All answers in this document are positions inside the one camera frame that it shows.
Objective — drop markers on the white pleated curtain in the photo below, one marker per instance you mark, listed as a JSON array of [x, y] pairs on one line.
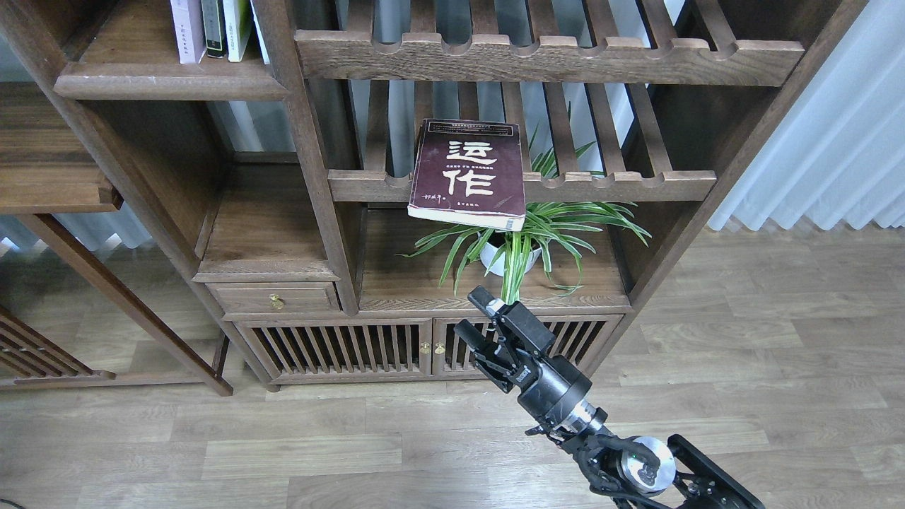
[[838, 155]]

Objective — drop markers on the green spider plant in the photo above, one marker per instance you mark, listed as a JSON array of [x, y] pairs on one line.
[[551, 223]]

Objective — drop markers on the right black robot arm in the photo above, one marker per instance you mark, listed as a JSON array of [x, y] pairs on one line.
[[631, 471]]

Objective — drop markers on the dark wooden bookshelf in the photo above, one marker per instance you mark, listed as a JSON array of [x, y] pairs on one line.
[[292, 178]]

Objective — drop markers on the brass drawer knob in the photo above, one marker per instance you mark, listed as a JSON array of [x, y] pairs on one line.
[[276, 302]]

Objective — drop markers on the white green upright book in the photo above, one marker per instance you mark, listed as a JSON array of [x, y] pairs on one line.
[[237, 15]]

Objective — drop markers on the wooden side table left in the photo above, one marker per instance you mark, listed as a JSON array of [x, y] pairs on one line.
[[45, 170]]

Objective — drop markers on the dark maroon book white characters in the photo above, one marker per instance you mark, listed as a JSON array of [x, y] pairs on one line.
[[469, 172]]

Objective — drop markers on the thin white upright book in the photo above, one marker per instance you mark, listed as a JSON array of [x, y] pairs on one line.
[[258, 28]]

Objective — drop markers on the white plant pot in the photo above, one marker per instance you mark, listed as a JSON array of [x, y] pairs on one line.
[[494, 259]]

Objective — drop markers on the dark green upright book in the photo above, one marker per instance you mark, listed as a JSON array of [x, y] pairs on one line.
[[214, 28]]

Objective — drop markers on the pale lavender white book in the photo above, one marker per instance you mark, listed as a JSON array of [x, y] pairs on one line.
[[189, 30]]

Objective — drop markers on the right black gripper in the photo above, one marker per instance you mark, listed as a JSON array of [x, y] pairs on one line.
[[553, 390]]

